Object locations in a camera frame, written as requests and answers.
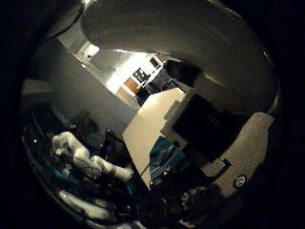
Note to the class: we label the blue striped fringed cloth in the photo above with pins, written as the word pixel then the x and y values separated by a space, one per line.
pixel 165 156

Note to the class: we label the person with dark hair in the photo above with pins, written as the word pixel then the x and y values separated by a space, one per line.
pixel 87 127

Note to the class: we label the black framed wall board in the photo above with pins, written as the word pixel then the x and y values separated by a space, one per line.
pixel 140 74

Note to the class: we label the orange wall panel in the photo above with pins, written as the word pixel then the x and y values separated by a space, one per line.
pixel 131 85

